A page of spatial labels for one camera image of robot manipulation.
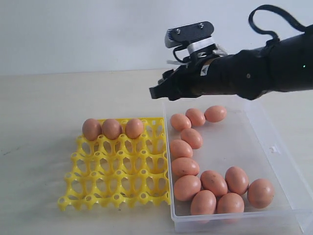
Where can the brown egg seven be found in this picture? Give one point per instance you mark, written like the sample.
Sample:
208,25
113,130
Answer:
192,137

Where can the brown egg six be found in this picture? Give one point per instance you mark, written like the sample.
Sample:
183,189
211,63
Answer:
180,122

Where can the brown egg one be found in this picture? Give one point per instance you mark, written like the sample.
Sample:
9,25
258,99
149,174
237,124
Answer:
91,129

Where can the brown egg nine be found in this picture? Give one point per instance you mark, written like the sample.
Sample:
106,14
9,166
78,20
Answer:
215,113

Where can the yellow plastic egg tray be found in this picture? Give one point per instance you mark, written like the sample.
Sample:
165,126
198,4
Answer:
119,172

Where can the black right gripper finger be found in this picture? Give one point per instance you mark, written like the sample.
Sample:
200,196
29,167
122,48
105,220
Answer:
169,86

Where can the brown egg thirteen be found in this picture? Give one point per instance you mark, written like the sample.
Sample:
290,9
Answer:
186,187

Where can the brown egg two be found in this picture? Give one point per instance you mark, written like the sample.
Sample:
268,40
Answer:
111,129

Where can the brown egg five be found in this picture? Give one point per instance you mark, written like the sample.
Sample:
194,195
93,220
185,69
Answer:
196,116

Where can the brown egg twelve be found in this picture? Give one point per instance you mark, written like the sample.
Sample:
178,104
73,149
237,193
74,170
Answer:
185,166

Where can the brown egg four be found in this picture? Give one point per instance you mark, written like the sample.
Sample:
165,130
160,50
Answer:
260,193

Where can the brown egg ten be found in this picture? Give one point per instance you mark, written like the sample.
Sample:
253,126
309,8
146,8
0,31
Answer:
180,148

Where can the brown egg three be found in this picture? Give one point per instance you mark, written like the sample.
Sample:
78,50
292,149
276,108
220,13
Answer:
134,128

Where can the clear plastic container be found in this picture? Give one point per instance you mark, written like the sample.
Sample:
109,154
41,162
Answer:
246,139

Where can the brown egg sixteen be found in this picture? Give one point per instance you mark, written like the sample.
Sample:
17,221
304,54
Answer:
230,203

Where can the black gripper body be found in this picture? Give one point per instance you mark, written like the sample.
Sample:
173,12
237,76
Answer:
212,76

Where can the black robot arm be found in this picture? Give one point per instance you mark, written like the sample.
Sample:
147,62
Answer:
280,66

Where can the brown egg eleven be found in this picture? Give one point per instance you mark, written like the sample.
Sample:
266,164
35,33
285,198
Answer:
213,181

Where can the brown egg fourteen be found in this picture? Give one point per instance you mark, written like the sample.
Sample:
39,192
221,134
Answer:
237,180

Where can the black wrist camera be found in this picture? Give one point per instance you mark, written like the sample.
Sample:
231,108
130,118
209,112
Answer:
187,34

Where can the brown egg fifteen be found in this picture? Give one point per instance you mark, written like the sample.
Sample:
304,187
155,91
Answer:
204,202

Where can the small white plastic clip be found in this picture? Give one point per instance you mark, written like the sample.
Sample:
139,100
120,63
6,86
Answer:
274,149

